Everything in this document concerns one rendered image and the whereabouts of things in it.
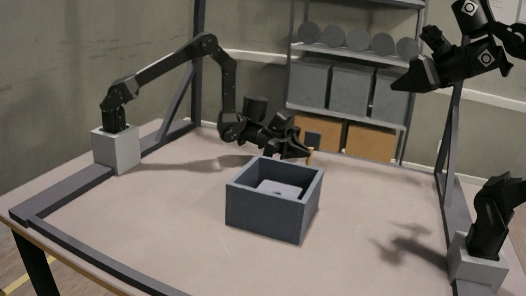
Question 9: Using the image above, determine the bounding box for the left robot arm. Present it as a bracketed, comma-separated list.
[419, 0, 526, 262]

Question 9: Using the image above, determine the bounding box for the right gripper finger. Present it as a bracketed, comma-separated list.
[280, 137, 311, 160]
[291, 133, 308, 151]

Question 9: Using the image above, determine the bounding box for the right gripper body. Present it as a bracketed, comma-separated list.
[255, 126, 301, 158]

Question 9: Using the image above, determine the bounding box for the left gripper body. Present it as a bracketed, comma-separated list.
[410, 45, 477, 94]

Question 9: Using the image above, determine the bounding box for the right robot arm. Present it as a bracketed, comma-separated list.
[99, 32, 292, 146]

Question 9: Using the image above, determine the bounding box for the tan cylindrical peg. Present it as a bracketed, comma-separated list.
[305, 147, 314, 166]

